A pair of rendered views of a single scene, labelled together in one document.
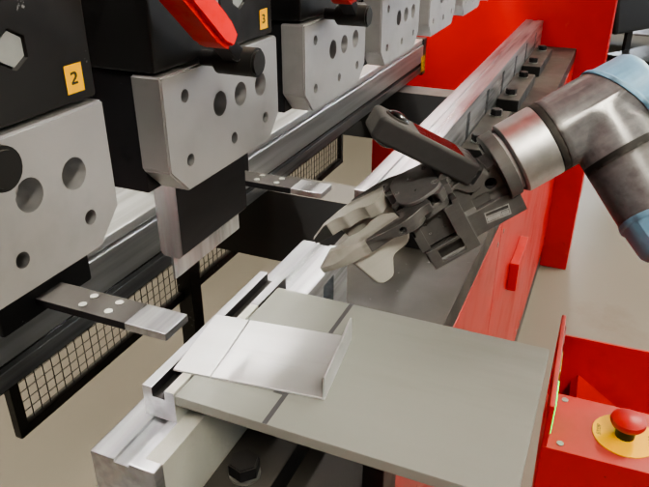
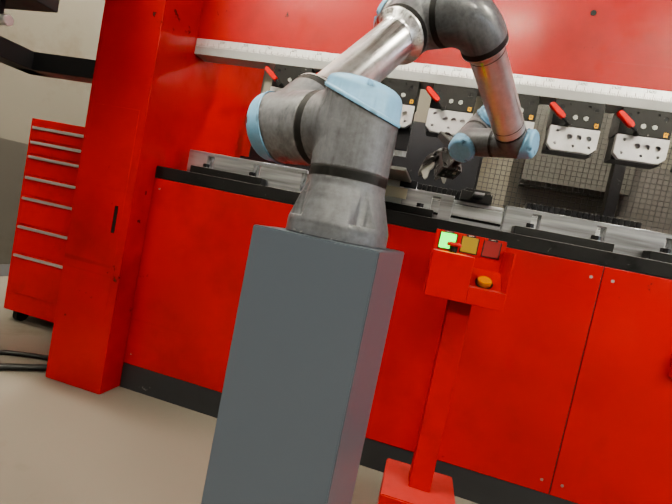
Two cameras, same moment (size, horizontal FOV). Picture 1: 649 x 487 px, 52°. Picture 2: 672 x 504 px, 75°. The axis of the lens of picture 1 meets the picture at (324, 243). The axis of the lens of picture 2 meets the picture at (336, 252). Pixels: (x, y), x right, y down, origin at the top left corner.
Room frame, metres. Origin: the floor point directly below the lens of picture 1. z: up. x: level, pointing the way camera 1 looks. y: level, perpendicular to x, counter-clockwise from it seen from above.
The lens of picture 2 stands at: (0.08, -1.47, 0.80)
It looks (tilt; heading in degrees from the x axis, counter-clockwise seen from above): 4 degrees down; 79
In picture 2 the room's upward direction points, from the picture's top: 11 degrees clockwise
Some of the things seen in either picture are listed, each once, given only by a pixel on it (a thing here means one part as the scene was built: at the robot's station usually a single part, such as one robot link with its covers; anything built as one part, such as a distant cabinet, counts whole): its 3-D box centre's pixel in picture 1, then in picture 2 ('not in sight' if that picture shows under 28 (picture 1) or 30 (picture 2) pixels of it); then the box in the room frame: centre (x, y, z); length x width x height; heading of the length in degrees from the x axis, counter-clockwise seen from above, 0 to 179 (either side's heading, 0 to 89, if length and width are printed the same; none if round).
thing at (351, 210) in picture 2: not in sight; (342, 206); (0.19, -0.83, 0.82); 0.15 x 0.15 x 0.10
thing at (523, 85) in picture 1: (517, 91); not in sight; (1.77, -0.51, 0.89); 0.30 x 0.05 x 0.03; 157
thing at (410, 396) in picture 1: (371, 376); (382, 171); (0.44, -0.04, 1.00); 0.26 x 0.18 x 0.01; 67
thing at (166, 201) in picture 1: (204, 200); (394, 142); (0.50, 0.10, 1.13); 0.10 x 0.02 x 0.10; 157
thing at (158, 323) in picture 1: (63, 289); not in sight; (0.56, 0.25, 1.01); 0.26 x 0.12 x 0.05; 67
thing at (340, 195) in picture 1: (217, 205); not in sight; (1.20, 0.21, 0.81); 0.64 x 0.08 x 0.14; 67
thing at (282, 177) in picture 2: not in sight; (247, 172); (0.00, 0.32, 0.92); 0.50 x 0.06 x 0.10; 157
